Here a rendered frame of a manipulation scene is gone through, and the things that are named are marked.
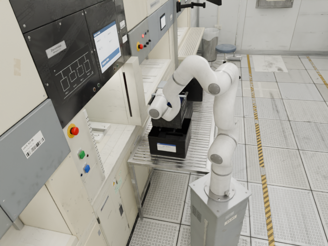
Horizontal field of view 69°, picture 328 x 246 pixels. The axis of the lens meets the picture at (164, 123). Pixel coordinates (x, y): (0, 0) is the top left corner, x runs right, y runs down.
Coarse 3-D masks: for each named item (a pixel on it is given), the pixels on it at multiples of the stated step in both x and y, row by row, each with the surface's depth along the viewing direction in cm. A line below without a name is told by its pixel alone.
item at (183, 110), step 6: (162, 84) 157; (180, 96) 158; (150, 102) 158; (180, 108) 152; (186, 108) 173; (180, 114) 155; (156, 120) 163; (162, 120) 162; (174, 120) 159; (180, 120) 158; (156, 126) 166; (162, 126) 165; (168, 126) 163; (174, 126) 162; (180, 126) 161; (174, 132) 165
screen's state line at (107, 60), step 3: (117, 48) 147; (114, 51) 143; (117, 51) 147; (111, 54) 140; (114, 54) 144; (108, 57) 137; (111, 57) 140; (105, 60) 134; (108, 60) 137; (102, 63) 131; (105, 63) 134; (102, 66) 131
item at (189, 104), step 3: (186, 102) 217; (189, 102) 217; (192, 102) 217; (186, 105) 213; (189, 105) 213; (192, 105) 218; (189, 108) 209; (192, 108) 220; (186, 111) 205; (189, 111) 205; (192, 111) 221; (186, 114) 202; (189, 114) 205; (186, 117) 198; (189, 117) 207
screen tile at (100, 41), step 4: (96, 40) 122; (100, 40) 126; (104, 40) 130; (100, 44) 126; (104, 48) 131; (108, 48) 136; (100, 52) 127; (104, 52) 132; (108, 52) 136; (100, 56) 127; (104, 56) 132
